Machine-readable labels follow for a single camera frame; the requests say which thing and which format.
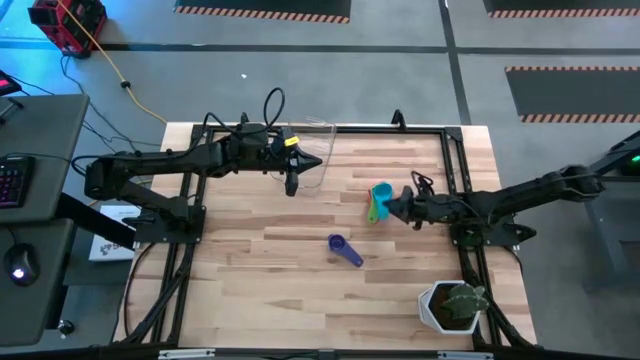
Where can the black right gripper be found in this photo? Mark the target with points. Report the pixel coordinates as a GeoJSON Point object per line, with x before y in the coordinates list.
{"type": "Point", "coordinates": [432, 207]}

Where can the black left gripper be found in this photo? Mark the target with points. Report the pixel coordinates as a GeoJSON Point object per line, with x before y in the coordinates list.
{"type": "Point", "coordinates": [290, 160]}

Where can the clear plastic basket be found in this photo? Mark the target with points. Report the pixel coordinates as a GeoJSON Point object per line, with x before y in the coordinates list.
{"type": "Point", "coordinates": [322, 145]}

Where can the teal measuring cup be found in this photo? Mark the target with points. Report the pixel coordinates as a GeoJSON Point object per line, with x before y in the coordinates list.
{"type": "Point", "coordinates": [382, 192]}

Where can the green measuring cup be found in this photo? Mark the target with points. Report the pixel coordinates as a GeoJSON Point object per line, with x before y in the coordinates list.
{"type": "Point", "coordinates": [372, 217]}

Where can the purple measuring cup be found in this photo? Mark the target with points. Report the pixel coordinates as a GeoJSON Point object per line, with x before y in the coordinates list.
{"type": "Point", "coordinates": [336, 243]}

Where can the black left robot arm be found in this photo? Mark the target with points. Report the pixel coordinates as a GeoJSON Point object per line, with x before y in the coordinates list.
{"type": "Point", "coordinates": [150, 162]}

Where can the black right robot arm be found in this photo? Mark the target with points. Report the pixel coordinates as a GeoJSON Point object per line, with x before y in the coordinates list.
{"type": "Point", "coordinates": [525, 195]}

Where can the yellow label tag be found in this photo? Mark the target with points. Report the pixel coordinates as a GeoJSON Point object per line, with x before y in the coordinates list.
{"type": "Point", "coordinates": [292, 141]}

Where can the white geometric planter pot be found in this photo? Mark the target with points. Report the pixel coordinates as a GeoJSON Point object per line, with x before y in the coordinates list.
{"type": "Point", "coordinates": [425, 310]}

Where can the green cactus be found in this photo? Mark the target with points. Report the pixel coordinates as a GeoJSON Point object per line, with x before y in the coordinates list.
{"type": "Point", "coordinates": [465, 302]}

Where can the black striped-edge floor mat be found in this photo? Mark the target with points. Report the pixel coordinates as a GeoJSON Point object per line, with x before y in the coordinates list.
{"type": "Point", "coordinates": [260, 5]}
{"type": "Point", "coordinates": [550, 4]}
{"type": "Point", "coordinates": [575, 95]}

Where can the white cardboard box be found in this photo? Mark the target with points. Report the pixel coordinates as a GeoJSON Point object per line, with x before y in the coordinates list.
{"type": "Point", "coordinates": [107, 250]}

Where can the black device with green light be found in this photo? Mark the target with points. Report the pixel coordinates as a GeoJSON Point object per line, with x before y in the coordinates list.
{"type": "Point", "coordinates": [632, 165]}

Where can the grey desk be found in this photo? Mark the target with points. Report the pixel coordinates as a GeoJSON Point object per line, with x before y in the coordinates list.
{"type": "Point", "coordinates": [45, 130]}

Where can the red machine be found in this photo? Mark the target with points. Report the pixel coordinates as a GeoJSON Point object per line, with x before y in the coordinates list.
{"type": "Point", "coordinates": [70, 25]}

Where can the black round knob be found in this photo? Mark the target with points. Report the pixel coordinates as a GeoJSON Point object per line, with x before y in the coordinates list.
{"type": "Point", "coordinates": [66, 327]}

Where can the black keyboard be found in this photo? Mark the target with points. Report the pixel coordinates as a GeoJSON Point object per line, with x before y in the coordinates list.
{"type": "Point", "coordinates": [15, 180]}

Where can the black computer mouse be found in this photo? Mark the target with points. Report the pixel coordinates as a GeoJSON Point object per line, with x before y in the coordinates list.
{"type": "Point", "coordinates": [22, 260]}

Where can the black device with pink light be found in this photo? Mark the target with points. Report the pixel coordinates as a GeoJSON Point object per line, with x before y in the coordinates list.
{"type": "Point", "coordinates": [7, 84]}

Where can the black aluminium table frame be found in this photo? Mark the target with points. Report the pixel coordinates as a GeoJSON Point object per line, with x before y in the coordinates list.
{"type": "Point", "coordinates": [350, 129]}

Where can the black frame clamp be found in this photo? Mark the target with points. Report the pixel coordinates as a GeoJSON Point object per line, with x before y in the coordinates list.
{"type": "Point", "coordinates": [244, 119]}
{"type": "Point", "coordinates": [398, 120]}

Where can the silver metal bracket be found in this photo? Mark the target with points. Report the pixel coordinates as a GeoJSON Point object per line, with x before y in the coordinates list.
{"type": "Point", "coordinates": [185, 354]}
{"type": "Point", "coordinates": [465, 355]}

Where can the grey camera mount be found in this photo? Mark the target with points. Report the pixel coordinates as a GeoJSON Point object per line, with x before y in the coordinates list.
{"type": "Point", "coordinates": [327, 355]}

